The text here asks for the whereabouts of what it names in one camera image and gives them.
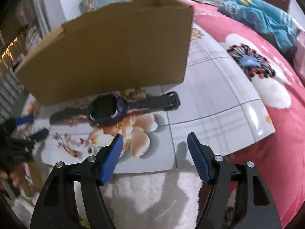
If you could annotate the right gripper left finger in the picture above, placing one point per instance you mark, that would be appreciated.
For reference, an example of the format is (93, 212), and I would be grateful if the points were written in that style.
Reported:
(56, 205)

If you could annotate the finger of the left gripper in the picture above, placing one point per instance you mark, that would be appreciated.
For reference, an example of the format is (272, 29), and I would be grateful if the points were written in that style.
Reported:
(23, 120)
(39, 136)

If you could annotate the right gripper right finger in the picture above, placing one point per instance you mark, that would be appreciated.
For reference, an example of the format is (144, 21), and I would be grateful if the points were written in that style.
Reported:
(254, 206)

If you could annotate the black smart watch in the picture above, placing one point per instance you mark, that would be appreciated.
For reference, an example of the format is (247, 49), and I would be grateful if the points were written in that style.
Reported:
(108, 110)

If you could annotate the white fluffy rug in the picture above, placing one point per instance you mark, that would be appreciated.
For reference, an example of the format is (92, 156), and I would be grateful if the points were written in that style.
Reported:
(159, 200)

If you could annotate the brown cardboard box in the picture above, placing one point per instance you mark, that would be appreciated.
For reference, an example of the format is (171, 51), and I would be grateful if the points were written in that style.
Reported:
(120, 46)

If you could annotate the pink floral blanket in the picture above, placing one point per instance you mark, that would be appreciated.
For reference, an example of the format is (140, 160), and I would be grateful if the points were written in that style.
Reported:
(280, 156)

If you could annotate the blue crumpled quilt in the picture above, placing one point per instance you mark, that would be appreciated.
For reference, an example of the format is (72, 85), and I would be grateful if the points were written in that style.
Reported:
(271, 23)

